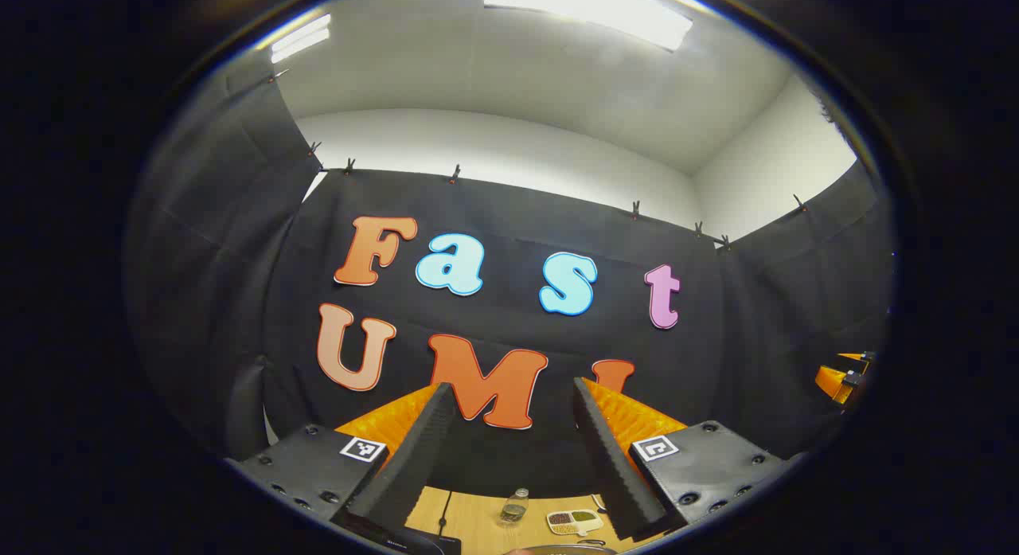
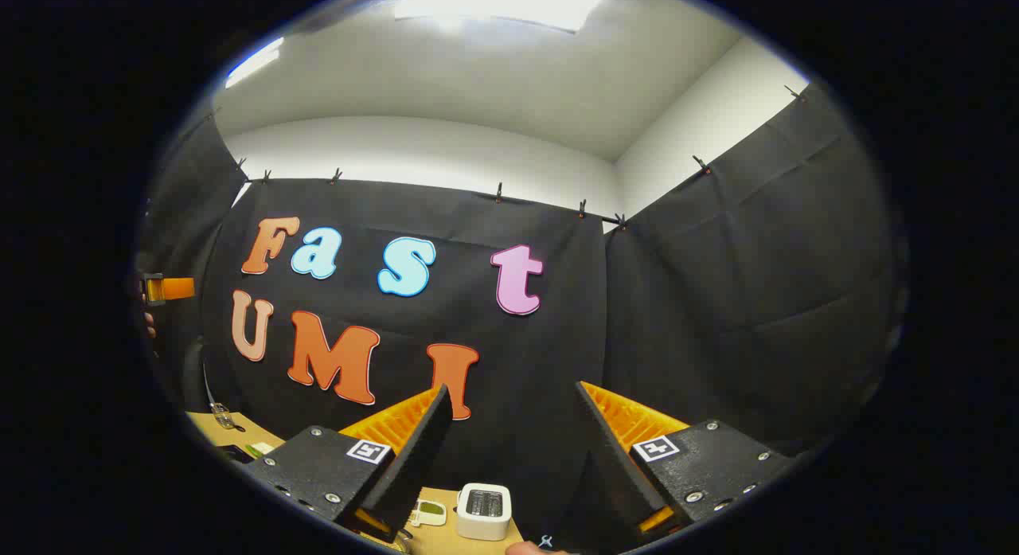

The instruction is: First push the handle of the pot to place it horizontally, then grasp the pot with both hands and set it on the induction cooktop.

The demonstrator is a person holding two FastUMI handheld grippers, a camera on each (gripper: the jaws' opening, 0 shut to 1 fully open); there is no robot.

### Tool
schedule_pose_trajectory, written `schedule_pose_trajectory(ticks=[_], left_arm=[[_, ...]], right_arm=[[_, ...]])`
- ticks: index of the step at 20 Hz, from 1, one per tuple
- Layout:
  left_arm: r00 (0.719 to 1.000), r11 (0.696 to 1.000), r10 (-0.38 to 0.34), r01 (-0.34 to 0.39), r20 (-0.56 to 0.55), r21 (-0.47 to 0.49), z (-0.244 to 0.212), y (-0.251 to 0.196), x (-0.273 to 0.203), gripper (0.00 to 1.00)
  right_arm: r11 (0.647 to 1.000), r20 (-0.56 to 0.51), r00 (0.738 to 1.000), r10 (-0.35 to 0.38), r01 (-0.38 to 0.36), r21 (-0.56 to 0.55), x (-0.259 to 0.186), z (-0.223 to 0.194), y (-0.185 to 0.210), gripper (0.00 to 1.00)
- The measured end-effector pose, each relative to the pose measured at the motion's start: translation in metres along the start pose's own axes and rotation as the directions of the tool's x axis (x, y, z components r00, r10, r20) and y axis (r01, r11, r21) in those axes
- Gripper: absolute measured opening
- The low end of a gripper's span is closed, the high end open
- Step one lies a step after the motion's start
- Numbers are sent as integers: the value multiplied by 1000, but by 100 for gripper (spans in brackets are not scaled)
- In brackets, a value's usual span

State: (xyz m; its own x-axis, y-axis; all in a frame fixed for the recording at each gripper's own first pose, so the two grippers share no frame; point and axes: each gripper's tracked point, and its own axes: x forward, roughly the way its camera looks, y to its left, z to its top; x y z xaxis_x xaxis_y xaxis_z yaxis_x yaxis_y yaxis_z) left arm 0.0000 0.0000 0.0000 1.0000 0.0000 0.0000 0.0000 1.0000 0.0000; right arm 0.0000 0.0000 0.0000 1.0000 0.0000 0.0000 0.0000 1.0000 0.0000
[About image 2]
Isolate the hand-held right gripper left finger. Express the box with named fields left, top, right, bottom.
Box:
left=245, top=384, right=455, bottom=544

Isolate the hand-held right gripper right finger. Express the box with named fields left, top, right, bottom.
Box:
left=549, top=380, right=798, bottom=544

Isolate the white divided plate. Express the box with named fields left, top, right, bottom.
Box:
left=409, top=498, right=448, bottom=529

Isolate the white toaster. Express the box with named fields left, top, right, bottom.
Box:
left=456, top=483, right=513, bottom=542

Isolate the ceiling light panel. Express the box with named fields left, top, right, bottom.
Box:
left=393, top=0, right=603, bottom=35
left=224, top=37, right=286, bottom=89

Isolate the row of black clips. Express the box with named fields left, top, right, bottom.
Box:
left=235, top=85, right=806, bottom=231

